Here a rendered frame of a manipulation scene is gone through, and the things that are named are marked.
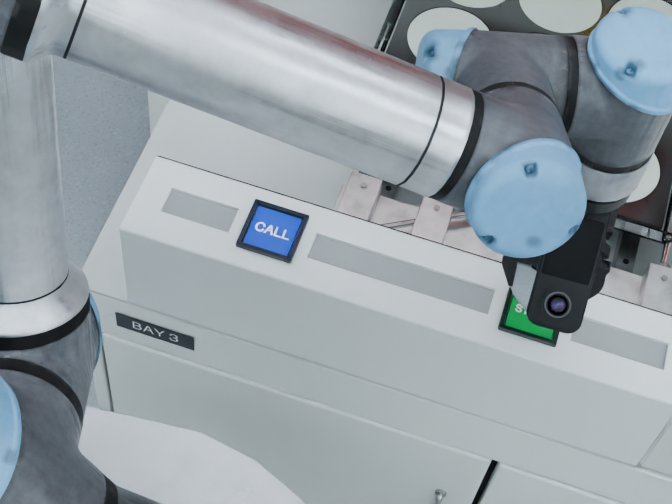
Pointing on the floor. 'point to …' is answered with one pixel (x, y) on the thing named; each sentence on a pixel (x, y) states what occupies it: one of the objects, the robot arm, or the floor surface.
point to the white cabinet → (340, 425)
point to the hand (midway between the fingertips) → (534, 312)
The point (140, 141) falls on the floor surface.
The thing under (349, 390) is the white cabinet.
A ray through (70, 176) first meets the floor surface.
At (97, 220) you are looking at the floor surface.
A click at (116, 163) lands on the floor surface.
